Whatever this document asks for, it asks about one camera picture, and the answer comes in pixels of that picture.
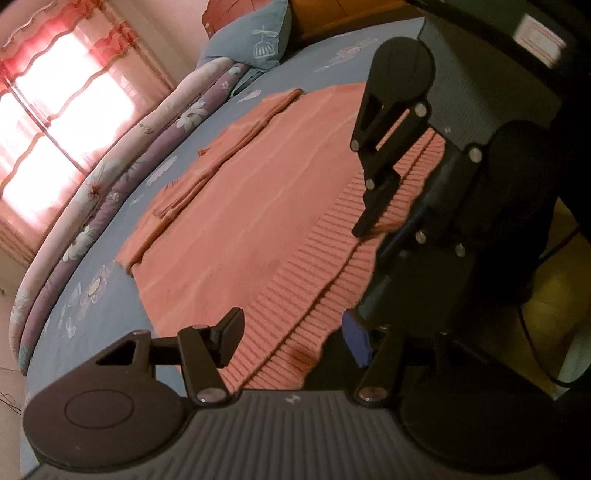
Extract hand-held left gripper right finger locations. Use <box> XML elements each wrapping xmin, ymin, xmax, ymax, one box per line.
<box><xmin>342</xmin><ymin>310</ymin><xmax>408</xmax><ymax>409</ymax></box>

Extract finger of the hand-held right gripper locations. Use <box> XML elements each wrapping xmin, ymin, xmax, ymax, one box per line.
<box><xmin>358</xmin><ymin>143</ymin><xmax>485</xmax><ymax>325</ymax></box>
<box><xmin>350</xmin><ymin>89</ymin><xmax>428</xmax><ymax>239</ymax></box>

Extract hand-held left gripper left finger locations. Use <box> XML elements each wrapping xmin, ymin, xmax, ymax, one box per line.
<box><xmin>95</xmin><ymin>307</ymin><xmax>245</xmax><ymax>408</ymax></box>

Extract orange knit sweater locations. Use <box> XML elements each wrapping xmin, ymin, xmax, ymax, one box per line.
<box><xmin>115</xmin><ymin>82</ymin><xmax>446</xmax><ymax>391</ymax></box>

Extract blue flower-print bed sheet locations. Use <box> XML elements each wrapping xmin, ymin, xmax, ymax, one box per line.
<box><xmin>18</xmin><ymin>16</ymin><xmax>444</xmax><ymax>480</ymax></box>

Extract wooden headboard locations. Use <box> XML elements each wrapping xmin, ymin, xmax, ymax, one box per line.
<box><xmin>202</xmin><ymin>0</ymin><xmax>426</xmax><ymax>47</ymax></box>

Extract blue pillow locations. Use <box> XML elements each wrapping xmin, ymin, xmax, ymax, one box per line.
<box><xmin>196</xmin><ymin>0</ymin><xmax>291</xmax><ymax>72</ymax></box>

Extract folded floral quilt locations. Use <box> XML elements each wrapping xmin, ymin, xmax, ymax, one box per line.
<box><xmin>9</xmin><ymin>58</ymin><xmax>252</xmax><ymax>374</ymax></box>

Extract red striped curtain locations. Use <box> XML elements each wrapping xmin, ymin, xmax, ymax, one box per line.
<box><xmin>0</xmin><ymin>0</ymin><xmax>174</xmax><ymax>264</ymax></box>

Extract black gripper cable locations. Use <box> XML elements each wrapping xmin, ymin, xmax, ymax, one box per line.
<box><xmin>516</xmin><ymin>222</ymin><xmax>591</xmax><ymax>389</ymax></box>

